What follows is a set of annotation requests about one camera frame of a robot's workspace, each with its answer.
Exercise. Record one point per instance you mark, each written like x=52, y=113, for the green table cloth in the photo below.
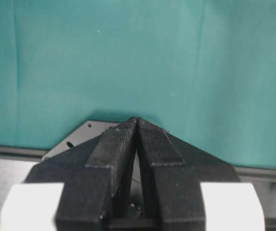
x=204, y=70

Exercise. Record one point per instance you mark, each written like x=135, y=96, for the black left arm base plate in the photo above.
x=88, y=130

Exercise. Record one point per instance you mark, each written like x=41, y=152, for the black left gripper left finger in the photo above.
x=96, y=176

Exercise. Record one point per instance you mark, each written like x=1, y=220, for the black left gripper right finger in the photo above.
x=171, y=172

